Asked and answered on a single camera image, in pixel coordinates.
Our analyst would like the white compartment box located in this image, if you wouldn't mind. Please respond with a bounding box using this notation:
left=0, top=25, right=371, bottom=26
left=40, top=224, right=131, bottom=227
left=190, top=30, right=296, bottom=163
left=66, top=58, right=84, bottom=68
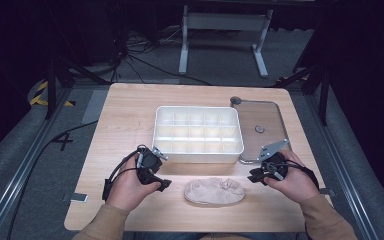
left=151, top=105, right=245, bottom=165

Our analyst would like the transparent box lid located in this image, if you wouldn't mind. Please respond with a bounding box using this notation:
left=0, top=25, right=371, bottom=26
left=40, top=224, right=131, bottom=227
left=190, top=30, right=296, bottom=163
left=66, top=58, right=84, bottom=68
left=229, top=96, right=295, bottom=166

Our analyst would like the white metal stand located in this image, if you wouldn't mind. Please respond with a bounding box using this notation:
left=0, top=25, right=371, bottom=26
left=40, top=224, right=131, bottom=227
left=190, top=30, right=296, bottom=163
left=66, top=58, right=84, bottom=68
left=178, top=4, right=275, bottom=79

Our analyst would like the person's right hand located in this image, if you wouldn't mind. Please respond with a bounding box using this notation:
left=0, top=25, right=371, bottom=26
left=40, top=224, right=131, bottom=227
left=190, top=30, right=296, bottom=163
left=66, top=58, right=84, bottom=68
left=263, top=149, right=321, bottom=205

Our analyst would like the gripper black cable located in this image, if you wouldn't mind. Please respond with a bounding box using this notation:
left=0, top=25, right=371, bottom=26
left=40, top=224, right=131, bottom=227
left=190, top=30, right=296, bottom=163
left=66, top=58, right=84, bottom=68
left=269, top=159, right=321, bottom=192
left=101, top=144, right=148, bottom=202

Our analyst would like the bundle of floor cables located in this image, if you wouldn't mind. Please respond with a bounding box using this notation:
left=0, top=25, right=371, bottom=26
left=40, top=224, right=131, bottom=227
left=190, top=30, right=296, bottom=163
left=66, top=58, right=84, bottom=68
left=111, top=24, right=213, bottom=87

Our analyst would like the aluminium floor rail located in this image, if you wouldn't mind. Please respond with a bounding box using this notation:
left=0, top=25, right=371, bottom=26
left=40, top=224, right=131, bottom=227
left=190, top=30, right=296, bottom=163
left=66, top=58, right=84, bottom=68
left=0, top=87, right=74, bottom=240
left=304, top=94, right=383, bottom=240

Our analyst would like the beige sock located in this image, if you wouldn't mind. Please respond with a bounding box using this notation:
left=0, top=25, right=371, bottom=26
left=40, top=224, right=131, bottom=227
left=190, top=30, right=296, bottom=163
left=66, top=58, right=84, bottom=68
left=183, top=176, right=246, bottom=207

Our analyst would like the black tripod stand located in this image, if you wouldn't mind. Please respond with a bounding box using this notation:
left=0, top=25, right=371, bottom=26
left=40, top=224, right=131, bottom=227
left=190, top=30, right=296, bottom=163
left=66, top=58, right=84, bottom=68
left=44, top=54, right=112, bottom=120
left=272, top=61, right=332, bottom=127

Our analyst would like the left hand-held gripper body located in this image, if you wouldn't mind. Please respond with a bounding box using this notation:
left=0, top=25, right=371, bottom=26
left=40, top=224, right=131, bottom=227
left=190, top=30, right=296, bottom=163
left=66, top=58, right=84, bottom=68
left=135, top=145, right=169, bottom=186

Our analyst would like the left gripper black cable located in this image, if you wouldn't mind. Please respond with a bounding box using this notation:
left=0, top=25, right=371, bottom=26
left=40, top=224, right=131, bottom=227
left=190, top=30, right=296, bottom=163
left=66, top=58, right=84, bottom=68
left=101, top=144, right=148, bottom=202

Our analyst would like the person's left hand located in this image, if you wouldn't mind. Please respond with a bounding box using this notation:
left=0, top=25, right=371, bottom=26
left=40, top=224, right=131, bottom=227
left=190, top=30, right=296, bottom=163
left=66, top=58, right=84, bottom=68
left=105, top=154, right=163, bottom=213

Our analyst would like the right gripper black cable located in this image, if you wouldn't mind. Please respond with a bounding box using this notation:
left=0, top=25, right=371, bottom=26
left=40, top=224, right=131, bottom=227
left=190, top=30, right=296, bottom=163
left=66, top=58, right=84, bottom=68
left=269, top=159, right=321, bottom=192

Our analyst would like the black floor cable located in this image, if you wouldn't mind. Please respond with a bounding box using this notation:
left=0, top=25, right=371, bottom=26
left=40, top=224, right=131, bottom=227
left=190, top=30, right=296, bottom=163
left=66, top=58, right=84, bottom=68
left=5, top=119, right=100, bottom=240

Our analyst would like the yellow black hazard tape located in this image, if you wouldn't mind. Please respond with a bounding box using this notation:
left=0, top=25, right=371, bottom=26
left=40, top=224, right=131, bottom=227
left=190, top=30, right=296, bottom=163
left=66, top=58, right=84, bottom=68
left=29, top=80, right=77, bottom=108

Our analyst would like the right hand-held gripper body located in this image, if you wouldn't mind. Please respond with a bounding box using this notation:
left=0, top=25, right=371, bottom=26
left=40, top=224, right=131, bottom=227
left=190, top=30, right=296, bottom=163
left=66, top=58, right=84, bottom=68
left=257, top=138, right=291, bottom=185

